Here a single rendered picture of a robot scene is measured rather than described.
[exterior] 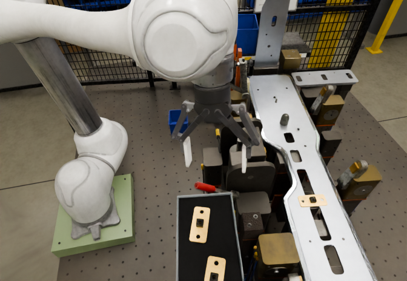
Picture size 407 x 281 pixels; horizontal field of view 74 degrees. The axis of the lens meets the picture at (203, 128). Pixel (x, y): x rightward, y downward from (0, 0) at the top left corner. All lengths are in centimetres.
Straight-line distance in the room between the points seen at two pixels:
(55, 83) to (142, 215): 62
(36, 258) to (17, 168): 82
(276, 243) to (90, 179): 62
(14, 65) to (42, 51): 217
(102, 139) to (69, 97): 20
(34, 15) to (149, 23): 35
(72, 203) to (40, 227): 123
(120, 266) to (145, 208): 24
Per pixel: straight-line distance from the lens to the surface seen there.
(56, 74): 95
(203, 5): 33
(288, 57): 139
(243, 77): 106
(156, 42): 31
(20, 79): 316
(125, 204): 121
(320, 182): 98
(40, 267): 213
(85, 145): 109
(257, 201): 80
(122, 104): 171
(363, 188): 102
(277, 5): 128
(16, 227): 234
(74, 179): 100
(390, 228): 137
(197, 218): 67
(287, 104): 121
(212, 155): 88
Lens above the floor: 178
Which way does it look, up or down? 47 degrees down
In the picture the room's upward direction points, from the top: 2 degrees counter-clockwise
